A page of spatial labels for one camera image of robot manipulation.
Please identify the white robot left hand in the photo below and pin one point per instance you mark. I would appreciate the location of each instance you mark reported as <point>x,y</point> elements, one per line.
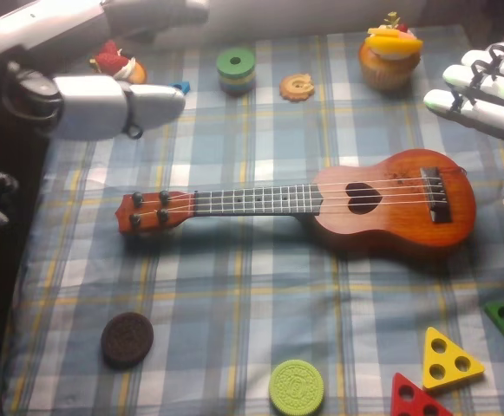
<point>91,106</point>

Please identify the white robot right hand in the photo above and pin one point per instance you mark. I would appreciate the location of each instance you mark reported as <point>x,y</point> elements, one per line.
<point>490,93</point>

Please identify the small brown toy ukulele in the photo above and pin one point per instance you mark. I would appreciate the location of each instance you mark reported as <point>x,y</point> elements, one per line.
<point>399,225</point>

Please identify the toy strawberry cream cake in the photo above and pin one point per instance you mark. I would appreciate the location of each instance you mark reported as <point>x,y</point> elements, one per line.
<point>115,60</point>

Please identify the small blue block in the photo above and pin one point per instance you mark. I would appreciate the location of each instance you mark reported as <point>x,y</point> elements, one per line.
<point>183,86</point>

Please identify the toy fruit cupcake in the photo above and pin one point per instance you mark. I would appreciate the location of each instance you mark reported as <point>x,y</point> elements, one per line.
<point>390,65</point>

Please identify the stack of coloured rings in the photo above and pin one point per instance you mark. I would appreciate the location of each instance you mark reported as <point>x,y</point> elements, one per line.
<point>235,71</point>

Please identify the round tan toy biscuit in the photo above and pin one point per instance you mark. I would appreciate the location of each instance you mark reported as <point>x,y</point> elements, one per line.
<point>296,89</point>

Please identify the dark chocolate sandwich cookie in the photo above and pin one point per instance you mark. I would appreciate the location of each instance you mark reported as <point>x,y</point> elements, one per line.
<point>126,340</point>

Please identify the blue plaid tablecloth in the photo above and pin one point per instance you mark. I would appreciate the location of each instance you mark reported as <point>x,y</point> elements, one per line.
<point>251,294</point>

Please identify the yellow triangle block with holes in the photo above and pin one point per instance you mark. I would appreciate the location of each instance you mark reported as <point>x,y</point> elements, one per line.
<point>451,377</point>

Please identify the red triangle block with holes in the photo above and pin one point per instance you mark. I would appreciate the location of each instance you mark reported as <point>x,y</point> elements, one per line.
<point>416,396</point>

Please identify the green sandwich cookie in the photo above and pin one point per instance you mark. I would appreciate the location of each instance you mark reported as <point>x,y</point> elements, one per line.
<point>296,386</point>

